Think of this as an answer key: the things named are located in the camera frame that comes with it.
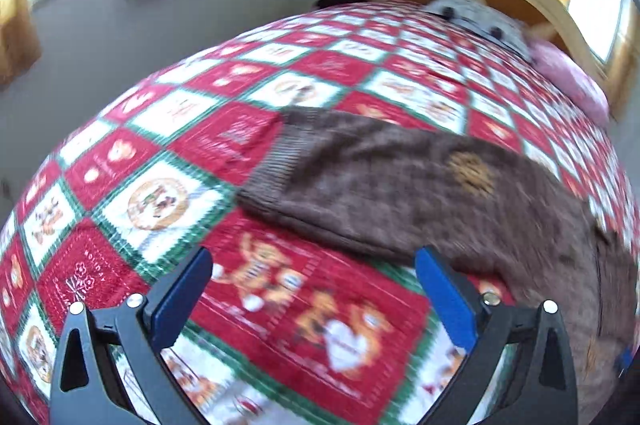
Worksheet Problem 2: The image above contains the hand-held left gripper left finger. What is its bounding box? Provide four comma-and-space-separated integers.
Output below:
49, 246, 215, 425

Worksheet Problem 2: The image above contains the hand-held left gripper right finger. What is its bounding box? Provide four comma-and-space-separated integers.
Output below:
414, 246, 581, 425

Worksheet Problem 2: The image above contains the brown knit sweater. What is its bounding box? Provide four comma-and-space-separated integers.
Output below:
235, 108, 638, 425

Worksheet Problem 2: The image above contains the red checkered printed blanket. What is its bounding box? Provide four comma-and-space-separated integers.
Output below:
0, 0, 631, 425

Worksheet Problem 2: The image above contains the pink pillow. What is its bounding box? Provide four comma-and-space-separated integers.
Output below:
529, 39, 611, 126

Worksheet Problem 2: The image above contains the white patterned pillow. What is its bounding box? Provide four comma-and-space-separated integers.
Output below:
422, 0, 533, 61

